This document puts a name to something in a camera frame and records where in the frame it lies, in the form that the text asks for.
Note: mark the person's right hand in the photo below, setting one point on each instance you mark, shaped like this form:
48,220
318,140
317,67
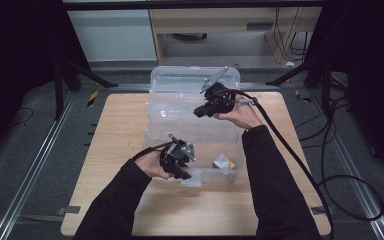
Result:
243,115

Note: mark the clear plastic storage box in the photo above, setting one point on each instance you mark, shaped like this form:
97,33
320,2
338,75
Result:
176,110

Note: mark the black metal stand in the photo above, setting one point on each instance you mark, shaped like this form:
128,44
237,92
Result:
58,90
327,90

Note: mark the grey floor tape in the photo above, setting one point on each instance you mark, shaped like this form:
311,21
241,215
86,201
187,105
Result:
69,210
319,210

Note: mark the white cabinet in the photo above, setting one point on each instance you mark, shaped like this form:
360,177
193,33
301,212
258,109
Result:
113,35

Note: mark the yellow black floor tape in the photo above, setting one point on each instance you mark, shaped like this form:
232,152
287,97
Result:
92,98
301,97

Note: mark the person's left hand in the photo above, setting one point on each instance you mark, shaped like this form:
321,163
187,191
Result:
151,163

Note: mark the small white yellow carton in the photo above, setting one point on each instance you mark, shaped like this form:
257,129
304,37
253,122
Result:
223,162

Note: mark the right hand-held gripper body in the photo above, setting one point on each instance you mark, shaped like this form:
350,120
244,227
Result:
220,98

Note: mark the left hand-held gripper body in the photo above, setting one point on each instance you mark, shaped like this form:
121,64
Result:
180,154

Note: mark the metal floor rail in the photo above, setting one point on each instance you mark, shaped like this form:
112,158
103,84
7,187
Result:
353,173
36,166

